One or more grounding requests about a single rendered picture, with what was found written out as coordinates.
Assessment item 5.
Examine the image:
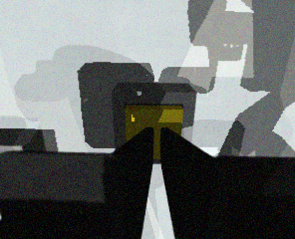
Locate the green button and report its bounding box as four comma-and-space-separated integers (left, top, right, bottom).
0, 129, 47, 153

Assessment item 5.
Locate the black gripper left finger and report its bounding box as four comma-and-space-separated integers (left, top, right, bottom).
0, 127, 154, 239

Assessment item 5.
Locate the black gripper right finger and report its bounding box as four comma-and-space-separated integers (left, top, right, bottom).
160, 127, 295, 239

